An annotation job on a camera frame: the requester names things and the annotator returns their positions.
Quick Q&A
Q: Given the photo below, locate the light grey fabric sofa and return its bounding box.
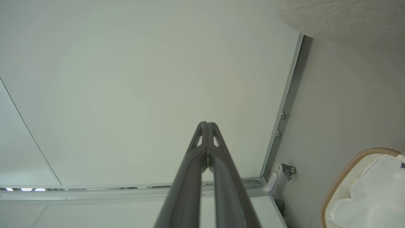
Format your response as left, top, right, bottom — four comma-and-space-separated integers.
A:
275, 0, 405, 42

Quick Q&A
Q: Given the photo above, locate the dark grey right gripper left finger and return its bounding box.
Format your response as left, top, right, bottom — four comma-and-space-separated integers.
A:
153, 122, 208, 228

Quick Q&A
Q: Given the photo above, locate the white cloth basket liner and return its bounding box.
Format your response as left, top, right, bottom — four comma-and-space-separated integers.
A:
326, 154, 405, 228

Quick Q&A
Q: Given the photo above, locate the curved grey frame foot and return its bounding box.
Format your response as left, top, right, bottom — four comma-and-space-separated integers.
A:
247, 163, 284, 198

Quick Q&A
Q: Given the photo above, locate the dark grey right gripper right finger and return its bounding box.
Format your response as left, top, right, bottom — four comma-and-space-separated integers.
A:
208, 122, 262, 228

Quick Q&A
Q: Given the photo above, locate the small metal caster wheel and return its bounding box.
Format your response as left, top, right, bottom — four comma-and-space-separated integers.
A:
282, 164, 296, 181

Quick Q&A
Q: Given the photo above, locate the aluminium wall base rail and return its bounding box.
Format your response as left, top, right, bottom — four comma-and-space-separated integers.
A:
259, 33, 314, 181

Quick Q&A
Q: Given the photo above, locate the wicker rimmed laundry basket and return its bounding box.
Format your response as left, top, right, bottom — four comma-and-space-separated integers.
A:
320, 148, 405, 228

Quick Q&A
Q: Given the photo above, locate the aluminium partition frame rail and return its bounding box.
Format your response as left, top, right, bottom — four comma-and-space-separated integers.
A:
0, 179, 272, 201

